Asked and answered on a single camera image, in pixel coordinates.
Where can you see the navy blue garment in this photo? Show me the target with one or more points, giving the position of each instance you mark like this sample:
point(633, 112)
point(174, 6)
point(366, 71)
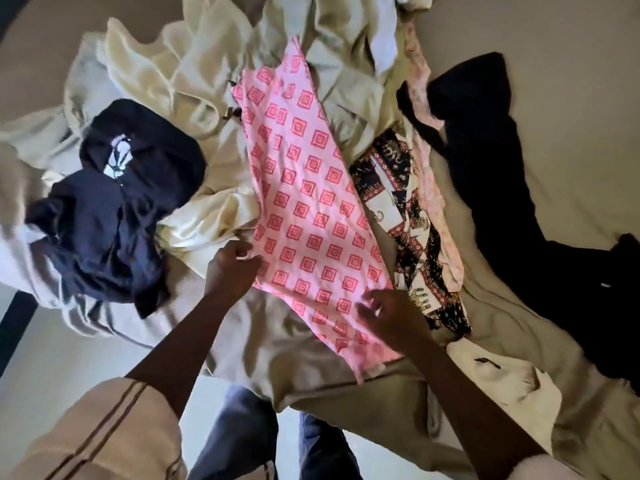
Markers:
point(115, 214)

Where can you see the person's left hand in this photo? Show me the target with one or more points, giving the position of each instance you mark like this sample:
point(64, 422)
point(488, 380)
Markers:
point(227, 274)

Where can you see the dark bed frame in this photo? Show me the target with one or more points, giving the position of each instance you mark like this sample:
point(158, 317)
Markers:
point(15, 329)

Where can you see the white cloth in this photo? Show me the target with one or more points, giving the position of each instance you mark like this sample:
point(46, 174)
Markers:
point(387, 34)

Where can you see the person's right fingers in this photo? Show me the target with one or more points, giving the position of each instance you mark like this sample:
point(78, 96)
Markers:
point(372, 314)

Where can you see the black white red patterned garment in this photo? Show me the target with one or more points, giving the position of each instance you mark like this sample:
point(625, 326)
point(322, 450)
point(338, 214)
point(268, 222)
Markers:
point(400, 204)

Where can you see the light beige garment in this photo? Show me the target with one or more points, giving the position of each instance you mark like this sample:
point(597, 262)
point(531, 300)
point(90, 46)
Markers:
point(60, 139)

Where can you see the person's left forearm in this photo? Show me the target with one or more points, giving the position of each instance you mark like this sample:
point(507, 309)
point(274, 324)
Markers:
point(180, 344)

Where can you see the pink square-patterned cloth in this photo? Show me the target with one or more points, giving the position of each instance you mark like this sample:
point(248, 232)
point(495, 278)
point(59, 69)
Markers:
point(310, 204)

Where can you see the blue jeans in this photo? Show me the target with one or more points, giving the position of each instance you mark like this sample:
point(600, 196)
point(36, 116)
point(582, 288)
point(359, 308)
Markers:
point(240, 434)

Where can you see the tan bed sheet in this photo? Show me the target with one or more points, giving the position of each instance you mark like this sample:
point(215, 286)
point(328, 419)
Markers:
point(575, 104)

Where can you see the pink floral lace garment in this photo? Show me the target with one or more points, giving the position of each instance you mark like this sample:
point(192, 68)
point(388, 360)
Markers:
point(431, 194)

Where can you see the pale yellow garment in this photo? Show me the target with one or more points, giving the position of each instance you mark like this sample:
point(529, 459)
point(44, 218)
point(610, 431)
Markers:
point(175, 69)

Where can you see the beige striped shirt sleeve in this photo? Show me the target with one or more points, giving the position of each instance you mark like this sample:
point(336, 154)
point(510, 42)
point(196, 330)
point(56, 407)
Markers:
point(110, 434)

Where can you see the person's right forearm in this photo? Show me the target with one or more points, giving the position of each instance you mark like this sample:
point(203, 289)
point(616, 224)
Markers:
point(470, 404)

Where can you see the khaki garment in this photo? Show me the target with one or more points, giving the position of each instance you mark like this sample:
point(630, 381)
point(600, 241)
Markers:
point(390, 409)

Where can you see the cream cloth with black mark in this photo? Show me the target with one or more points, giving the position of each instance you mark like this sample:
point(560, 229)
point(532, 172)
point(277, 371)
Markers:
point(510, 384)

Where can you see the person's left fingers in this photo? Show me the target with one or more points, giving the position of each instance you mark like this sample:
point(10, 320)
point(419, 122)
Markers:
point(247, 262)

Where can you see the person's right hand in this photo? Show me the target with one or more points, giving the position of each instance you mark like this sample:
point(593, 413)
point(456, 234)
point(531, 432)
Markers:
point(400, 319)

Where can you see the pale green garment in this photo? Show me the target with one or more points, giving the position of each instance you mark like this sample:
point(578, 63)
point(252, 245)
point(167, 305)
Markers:
point(345, 94)

